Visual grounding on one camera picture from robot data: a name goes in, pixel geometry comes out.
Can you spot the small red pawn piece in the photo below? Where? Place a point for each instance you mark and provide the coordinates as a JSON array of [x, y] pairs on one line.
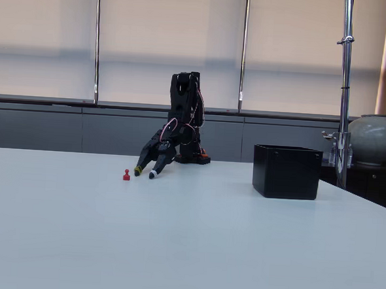
[[127, 176]]

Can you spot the black and orange robot base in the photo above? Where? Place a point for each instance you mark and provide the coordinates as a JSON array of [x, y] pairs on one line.
[[198, 159]]

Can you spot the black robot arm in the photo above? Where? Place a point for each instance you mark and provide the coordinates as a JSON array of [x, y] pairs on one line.
[[182, 98]]

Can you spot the black open box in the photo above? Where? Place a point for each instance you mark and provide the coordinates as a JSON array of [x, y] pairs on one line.
[[286, 176]]

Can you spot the grey sill cabinet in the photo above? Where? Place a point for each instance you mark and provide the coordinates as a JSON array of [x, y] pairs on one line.
[[82, 131]]

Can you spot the beige roller blind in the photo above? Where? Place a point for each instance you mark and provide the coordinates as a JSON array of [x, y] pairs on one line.
[[294, 42], [137, 33], [43, 27]]

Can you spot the metal clamp on pole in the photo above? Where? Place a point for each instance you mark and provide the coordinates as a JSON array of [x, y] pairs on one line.
[[328, 134]]

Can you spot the clear water bottle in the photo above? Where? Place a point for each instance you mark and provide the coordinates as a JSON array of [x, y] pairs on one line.
[[350, 155], [333, 154]]

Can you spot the chrome stand pole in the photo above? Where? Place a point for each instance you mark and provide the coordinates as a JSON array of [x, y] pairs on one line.
[[345, 95]]

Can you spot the grey round ceramic vase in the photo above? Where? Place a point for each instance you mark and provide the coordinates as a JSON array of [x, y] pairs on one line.
[[377, 139]]

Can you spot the dark low cabinet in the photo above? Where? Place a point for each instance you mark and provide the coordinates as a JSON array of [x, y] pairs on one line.
[[374, 185]]

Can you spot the chrome window post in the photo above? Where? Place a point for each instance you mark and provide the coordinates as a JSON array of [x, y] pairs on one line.
[[97, 47], [243, 56]]

